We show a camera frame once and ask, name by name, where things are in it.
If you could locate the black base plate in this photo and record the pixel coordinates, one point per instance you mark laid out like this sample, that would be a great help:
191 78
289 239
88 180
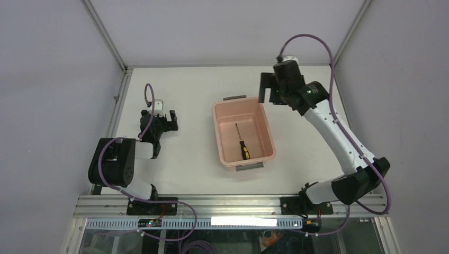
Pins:
167 207
296 205

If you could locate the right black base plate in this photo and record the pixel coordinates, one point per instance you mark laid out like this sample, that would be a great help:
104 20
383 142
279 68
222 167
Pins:
296 205

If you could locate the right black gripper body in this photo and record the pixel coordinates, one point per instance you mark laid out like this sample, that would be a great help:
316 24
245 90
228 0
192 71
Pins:
270 91

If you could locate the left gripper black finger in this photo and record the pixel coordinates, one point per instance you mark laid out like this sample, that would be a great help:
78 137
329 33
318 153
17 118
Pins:
171 122
145 113

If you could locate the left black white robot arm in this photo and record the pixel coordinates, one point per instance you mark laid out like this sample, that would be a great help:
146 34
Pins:
136 188

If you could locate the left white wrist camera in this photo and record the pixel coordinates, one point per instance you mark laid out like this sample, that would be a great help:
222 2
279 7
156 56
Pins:
156 108

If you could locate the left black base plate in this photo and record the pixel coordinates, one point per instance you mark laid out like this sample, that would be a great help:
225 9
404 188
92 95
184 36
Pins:
167 207

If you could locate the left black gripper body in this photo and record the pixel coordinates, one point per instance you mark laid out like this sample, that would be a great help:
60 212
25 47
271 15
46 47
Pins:
160 120

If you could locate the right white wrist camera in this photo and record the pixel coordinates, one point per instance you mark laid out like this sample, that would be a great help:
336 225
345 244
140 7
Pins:
293 58

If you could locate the white slotted cable duct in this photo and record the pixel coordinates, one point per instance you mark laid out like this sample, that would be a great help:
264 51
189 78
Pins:
213 223

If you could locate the aluminium front rail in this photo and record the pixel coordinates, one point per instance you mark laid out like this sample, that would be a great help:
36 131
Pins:
115 206

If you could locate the pink plastic bin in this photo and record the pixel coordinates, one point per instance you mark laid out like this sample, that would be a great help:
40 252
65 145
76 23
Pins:
253 124

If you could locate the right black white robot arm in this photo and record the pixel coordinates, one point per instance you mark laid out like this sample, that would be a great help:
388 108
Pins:
362 170

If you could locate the black yellow handled screwdriver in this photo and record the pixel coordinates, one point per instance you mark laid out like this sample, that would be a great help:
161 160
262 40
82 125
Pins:
244 150

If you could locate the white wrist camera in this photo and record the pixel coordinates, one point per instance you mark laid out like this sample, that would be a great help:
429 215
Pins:
293 58
156 108

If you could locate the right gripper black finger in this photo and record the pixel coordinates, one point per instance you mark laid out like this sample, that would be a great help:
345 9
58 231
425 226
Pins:
267 81
275 97

